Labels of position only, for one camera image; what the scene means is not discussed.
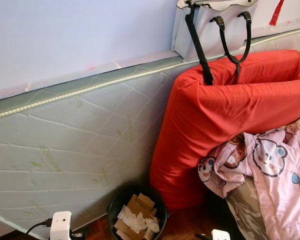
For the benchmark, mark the black waste bin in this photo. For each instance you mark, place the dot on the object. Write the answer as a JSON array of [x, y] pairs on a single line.
[[115, 206]]

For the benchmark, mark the white crumpled tissue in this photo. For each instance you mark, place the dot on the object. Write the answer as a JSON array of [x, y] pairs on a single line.
[[132, 220]]

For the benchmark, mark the brown cardboard pieces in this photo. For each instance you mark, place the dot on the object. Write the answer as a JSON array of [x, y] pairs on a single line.
[[142, 202]]

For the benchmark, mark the large red mattress cushion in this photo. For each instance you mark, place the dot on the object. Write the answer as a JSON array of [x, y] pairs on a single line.
[[195, 140]]

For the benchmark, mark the bed with grey floral sheet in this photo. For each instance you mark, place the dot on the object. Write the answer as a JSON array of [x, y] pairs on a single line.
[[245, 210]]

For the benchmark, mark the pink cartoon bear blanket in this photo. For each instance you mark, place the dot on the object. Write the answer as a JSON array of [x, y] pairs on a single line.
[[275, 200]]

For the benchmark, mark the thin red cushion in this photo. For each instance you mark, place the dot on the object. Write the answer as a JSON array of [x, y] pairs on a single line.
[[270, 65]]

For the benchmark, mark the red hanging tassel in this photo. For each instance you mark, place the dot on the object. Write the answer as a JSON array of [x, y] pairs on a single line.
[[276, 14]]

